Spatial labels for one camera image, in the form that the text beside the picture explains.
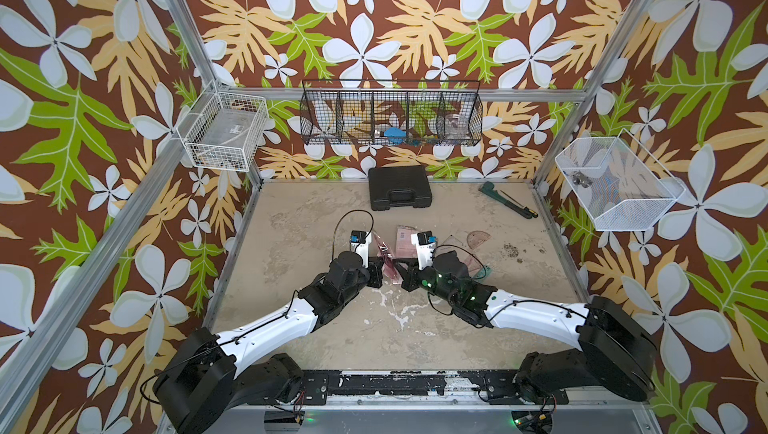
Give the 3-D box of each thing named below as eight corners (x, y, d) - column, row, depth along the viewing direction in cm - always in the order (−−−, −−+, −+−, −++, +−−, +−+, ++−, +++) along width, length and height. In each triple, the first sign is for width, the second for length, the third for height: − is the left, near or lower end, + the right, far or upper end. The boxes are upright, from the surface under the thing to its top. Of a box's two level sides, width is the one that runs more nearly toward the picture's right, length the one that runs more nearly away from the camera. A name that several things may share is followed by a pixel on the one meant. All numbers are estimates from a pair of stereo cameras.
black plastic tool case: (367, 210, 113) (367, 200, 108) (369, 174, 125) (368, 164, 120) (430, 210, 113) (432, 200, 108) (425, 174, 125) (427, 164, 120)
